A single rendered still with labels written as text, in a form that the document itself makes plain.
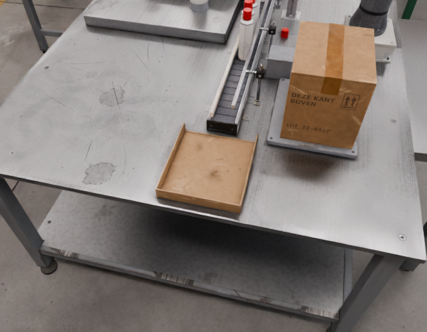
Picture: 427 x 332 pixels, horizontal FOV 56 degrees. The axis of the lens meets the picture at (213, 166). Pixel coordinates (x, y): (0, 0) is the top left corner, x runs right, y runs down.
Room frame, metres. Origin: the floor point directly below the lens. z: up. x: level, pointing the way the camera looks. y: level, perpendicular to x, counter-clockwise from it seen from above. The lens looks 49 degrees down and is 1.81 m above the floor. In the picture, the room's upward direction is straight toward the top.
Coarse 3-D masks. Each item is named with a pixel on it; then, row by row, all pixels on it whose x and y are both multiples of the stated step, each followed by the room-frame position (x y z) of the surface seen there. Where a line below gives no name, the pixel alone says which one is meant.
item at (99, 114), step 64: (320, 0) 1.97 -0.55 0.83; (64, 64) 1.41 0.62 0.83; (128, 64) 1.41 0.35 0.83; (192, 64) 1.41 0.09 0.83; (384, 64) 1.41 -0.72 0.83; (0, 128) 1.03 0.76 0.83; (64, 128) 1.03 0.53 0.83; (128, 128) 1.03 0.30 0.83; (192, 128) 1.03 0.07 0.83; (256, 128) 1.03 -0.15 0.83; (384, 128) 1.03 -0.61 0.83; (128, 192) 0.74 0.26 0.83; (256, 192) 0.74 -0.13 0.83; (320, 192) 0.74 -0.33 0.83; (384, 192) 0.74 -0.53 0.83
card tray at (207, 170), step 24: (192, 144) 0.94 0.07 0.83; (216, 144) 0.94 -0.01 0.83; (240, 144) 0.94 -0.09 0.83; (168, 168) 0.83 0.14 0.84; (192, 168) 0.84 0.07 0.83; (216, 168) 0.84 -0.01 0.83; (240, 168) 0.84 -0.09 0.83; (168, 192) 0.72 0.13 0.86; (192, 192) 0.74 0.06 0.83; (216, 192) 0.74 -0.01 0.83; (240, 192) 0.74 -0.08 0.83
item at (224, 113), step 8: (264, 16) 1.71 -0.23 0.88; (256, 40) 1.51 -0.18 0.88; (256, 48) 1.45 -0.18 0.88; (232, 64) 1.34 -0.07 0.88; (240, 64) 1.34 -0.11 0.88; (248, 64) 1.34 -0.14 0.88; (232, 72) 1.29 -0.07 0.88; (240, 72) 1.29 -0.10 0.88; (232, 80) 1.24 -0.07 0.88; (224, 88) 1.19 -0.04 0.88; (232, 88) 1.19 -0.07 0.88; (224, 96) 1.14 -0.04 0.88; (232, 96) 1.14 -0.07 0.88; (240, 96) 1.14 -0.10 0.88; (224, 104) 1.10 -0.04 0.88; (216, 112) 1.06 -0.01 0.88; (224, 112) 1.06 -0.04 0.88; (232, 112) 1.06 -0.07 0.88; (216, 120) 1.02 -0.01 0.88; (224, 120) 1.02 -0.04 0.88; (232, 120) 1.02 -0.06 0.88
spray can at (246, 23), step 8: (248, 8) 1.40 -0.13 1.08; (248, 16) 1.37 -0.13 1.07; (240, 24) 1.38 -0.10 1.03; (248, 24) 1.36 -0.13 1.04; (240, 32) 1.38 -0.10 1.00; (248, 32) 1.36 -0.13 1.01; (240, 40) 1.37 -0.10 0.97; (248, 40) 1.36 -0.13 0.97; (240, 48) 1.37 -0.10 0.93; (248, 48) 1.36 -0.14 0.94; (240, 56) 1.37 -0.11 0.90
